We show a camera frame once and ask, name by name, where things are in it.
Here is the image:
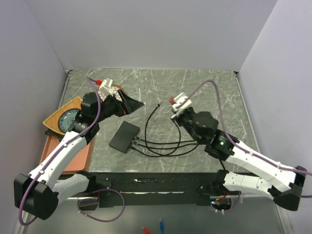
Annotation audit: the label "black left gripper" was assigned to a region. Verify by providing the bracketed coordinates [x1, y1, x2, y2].
[94, 89, 143, 122]

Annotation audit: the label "black round ethernet cable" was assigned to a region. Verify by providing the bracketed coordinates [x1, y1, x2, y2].
[129, 117, 199, 158]

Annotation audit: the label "black network switch box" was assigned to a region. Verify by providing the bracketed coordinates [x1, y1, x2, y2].
[109, 121, 140, 154]

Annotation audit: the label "black cable teal plugs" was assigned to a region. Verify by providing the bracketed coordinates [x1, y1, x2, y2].
[130, 105, 198, 157]

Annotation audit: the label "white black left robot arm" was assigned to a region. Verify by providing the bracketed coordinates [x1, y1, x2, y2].
[14, 90, 144, 226]

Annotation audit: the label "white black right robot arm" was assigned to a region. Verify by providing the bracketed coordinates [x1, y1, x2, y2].
[171, 107, 307, 211]

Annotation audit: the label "blue plug on floor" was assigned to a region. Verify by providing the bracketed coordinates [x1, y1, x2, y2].
[159, 219, 164, 234]

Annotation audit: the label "red plug on floor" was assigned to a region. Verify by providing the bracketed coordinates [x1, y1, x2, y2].
[142, 227, 151, 234]

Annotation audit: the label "floral bowl with brown rim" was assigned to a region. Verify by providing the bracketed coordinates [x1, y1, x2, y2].
[97, 84, 123, 101]

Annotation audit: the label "blue patterned plate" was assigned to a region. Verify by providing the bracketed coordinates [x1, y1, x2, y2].
[58, 108, 79, 133]

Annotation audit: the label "terracotta rectangular tray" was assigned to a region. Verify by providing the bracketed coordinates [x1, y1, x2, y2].
[39, 136, 94, 175]

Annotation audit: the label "woven bamboo fan tray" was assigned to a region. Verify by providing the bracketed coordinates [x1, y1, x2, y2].
[43, 97, 82, 135]

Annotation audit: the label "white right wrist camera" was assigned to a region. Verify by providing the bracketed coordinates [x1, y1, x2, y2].
[170, 93, 192, 120]

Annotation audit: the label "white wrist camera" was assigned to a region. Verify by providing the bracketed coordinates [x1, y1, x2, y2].
[170, 93, 192, 120]
[98, 78, 113, 96]

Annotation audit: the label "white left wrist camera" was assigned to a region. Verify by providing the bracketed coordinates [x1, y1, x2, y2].
[98, 78, 113, 96]

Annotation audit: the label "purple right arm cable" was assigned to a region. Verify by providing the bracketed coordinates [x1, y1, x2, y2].
[177, 79, 312, 213]

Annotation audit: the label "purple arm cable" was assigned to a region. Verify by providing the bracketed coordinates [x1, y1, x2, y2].
[18, 77, 103, 226]
[177, 79, 312, 213]

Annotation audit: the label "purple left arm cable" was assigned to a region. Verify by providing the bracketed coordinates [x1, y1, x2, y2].
[18, 77, 103, 226]

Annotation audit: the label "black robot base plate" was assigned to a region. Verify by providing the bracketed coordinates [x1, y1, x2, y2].
[80, 172, 238, 208]

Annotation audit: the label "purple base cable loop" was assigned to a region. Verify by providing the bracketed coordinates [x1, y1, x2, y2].
[77, 189, 126, 222]

